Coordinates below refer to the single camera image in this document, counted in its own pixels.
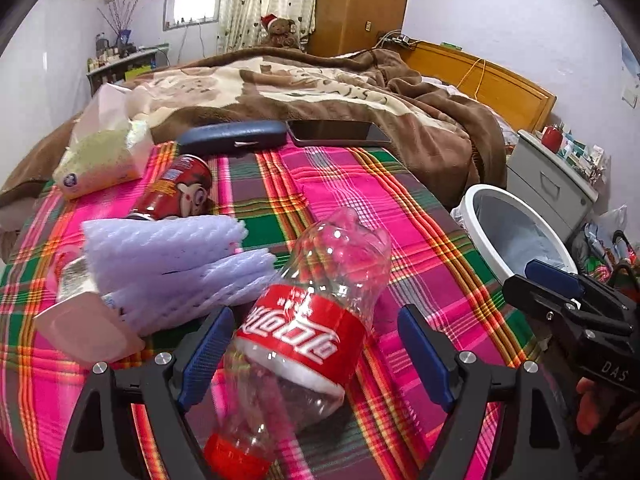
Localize black smartphone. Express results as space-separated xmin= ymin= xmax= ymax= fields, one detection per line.
xmin=286 ymin=120 xmax=392 ymax=149

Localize wooden headboard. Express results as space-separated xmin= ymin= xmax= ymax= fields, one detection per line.
xmin=402 ymin=40 xmax=557 ymax=133

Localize soft tissue pack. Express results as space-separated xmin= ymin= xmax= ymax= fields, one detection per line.
xmin=52 ymin=84 xmax=156 ymax=200

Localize dark blue glasses case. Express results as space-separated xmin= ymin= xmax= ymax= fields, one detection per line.
xmin=176 ymin=120 xmax=287 ymax=157

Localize pink green plaid cloth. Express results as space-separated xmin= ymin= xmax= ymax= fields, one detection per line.
xmin=0 ymin=140 xmax=556 ymax=480

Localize clear plastic bag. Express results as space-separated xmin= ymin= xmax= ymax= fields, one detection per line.
xmin=597 ymin=205 xmax=628 ymax=236

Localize colourful plaid bag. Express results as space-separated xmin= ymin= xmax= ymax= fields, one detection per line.
xmin=570 ymin=230 xmax=640 ymax=301

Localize clear bottle with red label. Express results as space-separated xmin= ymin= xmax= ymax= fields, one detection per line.
xmin=202 ymin=206 xmax=392 ymax=478

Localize small window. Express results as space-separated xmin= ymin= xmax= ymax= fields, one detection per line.
xmin=162 ymin=0 xmax=223 ymax=31

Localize round white-rimmed bin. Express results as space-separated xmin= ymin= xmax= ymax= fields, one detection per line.
xmin=459 ymin=183 xmax=593 ymax=306

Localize dried branches in vase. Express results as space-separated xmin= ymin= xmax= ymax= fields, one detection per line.
xmin=97 ymin=0 xmax=146 ymax=48

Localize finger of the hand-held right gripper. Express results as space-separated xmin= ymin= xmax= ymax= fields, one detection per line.
xmin=524 ymin=258 xmax=640 ymax=311
xmin=501 ymin=274 xmax=633 ymax=338

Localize white foam fruit net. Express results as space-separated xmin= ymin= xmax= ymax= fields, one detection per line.
xmin=82 ymin=215 xmax=249 ymax=286
xmin=100 ymin=251 xmax=278 ymax=336

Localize orange cable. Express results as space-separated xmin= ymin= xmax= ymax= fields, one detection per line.
xmin=452 ymin=57 xmax=487 ymax=98

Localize grey drawer nightstand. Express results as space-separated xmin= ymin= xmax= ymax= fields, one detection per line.
xmin=505 ymin=129 xmax=598 ymax=243

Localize cluttered side shelf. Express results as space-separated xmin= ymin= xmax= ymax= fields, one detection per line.
xmin=86 ymin=42 xmax=171 ymax=93

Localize clear silver plastic wrapper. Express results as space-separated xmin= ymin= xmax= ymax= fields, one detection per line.
xmin=50 ymin=250 xmax=103 ymax=306

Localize power strip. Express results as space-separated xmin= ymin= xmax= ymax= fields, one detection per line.
xmin=377 ymin=30 xmax=416 ymax=48

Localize person's right hand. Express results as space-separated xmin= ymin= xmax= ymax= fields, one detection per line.
xmin=575 ymin=376 xmax=623 ymax=437

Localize white pink bedsheet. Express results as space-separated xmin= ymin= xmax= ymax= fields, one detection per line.
xmin=422 ymin=75 xmax=521 ymax=146

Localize pile of small boxes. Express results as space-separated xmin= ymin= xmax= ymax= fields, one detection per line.
xmin=560 ymin=127 xmax=611 ymax=183

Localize brown printed blanket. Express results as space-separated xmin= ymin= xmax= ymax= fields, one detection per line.
xmin=0 ymin=47 xmax=508 ymax=211

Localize teddy bear with red hat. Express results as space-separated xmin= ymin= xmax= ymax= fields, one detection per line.
xmin=260 ymin=12 xmax=307 ymax=51

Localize wooden wardrobe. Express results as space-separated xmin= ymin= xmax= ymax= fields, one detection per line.
xmin=305 ymin=0 xmax=415 ymax=58

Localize heart patterned curtain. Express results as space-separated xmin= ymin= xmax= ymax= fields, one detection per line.
xmin=217 ymin=0 xmax=321 ymax=53

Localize red cartoon drink can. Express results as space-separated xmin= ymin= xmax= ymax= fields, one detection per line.
xmin=125 ymin=154 xmax=216 ymax=222

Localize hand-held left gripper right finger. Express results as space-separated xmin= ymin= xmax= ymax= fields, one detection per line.
xmin=397 ymin=304 xmax=581 ymax=480

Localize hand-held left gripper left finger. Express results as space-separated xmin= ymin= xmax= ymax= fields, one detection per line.
xmin=57 ymin=305 xmax=236 ymax=480

